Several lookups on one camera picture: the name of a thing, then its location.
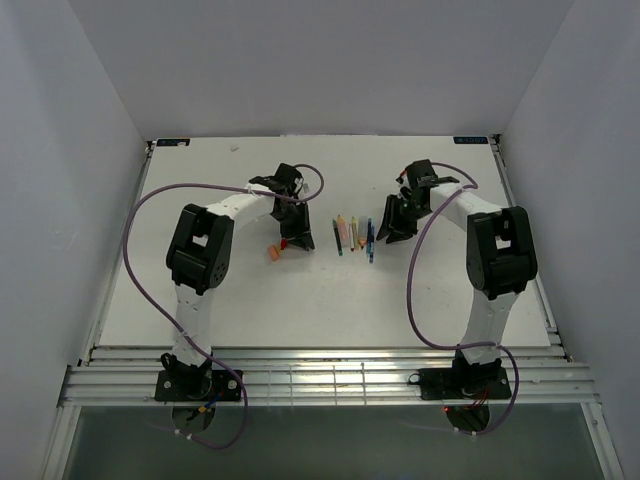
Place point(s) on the orange highlighter cap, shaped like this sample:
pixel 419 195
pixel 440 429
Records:
pixel 273 253

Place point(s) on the orange highlighter pen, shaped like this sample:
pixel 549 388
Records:
pixel 363 231

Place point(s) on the thin yellow pen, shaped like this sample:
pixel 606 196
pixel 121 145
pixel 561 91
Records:
pixel 355 221

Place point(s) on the blue gel pen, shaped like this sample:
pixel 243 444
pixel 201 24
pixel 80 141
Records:
pixel 371 240

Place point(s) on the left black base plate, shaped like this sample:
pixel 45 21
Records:
pixel 219 385

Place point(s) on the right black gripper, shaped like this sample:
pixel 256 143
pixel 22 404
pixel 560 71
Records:
pixel 390 220

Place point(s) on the left blue corner label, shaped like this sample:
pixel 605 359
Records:
pixel 173 142

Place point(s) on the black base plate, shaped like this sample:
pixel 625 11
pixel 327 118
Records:
pixel 443 384
pixel 219 385

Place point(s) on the pink pencil-shaped pen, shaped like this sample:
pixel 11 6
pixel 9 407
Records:
pixel 343 231

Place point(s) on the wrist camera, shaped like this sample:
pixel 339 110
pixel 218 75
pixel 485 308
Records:
pixel 288 177
pixel 419 173

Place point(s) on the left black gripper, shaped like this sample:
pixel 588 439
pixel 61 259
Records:
pixel 301 235

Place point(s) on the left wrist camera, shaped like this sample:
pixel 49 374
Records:
pixel 288 177

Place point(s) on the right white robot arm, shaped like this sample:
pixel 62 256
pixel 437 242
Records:
pixel 500 262

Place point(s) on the thin red-tipped pen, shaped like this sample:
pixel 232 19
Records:
pixel 352 229

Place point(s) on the blue corner label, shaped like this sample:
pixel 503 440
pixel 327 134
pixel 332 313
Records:
pixel 173 142
pixel 470 140

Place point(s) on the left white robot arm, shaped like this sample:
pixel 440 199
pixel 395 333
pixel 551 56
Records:
pixel 200 250

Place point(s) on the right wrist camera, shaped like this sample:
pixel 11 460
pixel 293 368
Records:
pixel 419 173

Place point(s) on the aluminium rail frame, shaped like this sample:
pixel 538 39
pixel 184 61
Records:
pixel 348 407

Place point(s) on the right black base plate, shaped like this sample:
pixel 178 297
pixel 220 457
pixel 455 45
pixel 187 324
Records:
pixel 443 384

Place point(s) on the right blue corner label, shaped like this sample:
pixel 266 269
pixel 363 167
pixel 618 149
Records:
pixel 470 140

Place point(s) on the teal gel pen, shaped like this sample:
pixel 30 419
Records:
pixel 367 241

